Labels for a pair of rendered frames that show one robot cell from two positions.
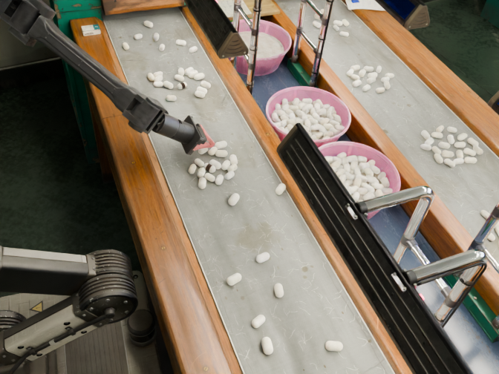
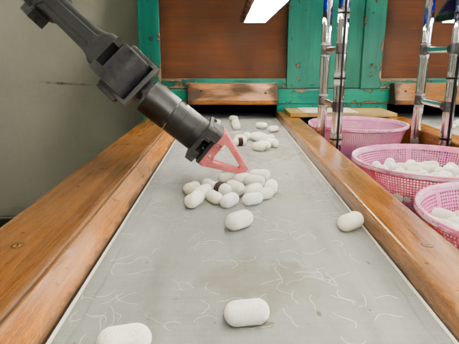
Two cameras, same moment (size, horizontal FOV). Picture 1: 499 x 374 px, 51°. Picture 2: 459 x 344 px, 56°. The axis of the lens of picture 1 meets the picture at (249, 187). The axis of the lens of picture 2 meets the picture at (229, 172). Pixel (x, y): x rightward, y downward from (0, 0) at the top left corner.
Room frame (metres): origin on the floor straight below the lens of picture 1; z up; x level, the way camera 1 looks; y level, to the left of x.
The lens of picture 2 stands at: (0.46, -0.17, 0.94)
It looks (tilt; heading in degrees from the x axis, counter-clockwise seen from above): 15 degrees down; 26
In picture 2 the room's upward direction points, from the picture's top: straight up
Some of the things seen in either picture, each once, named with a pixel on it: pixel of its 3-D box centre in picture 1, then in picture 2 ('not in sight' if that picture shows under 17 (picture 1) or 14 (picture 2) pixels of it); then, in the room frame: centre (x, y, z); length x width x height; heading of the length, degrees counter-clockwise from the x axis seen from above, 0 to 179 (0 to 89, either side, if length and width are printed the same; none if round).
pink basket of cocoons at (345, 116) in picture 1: (306, 123); (426, 183); (1.29, -0.16, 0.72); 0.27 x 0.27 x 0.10
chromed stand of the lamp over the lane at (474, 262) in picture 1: (385, 295); not in sight; (0.57, -0.29, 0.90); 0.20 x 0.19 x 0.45; 27
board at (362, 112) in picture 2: (234, 8); (337, 112); (1.88, 0.14, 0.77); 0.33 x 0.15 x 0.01; 117
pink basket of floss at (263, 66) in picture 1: (254, 49); (356, 139); (1.68, 0.04, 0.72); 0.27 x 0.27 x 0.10
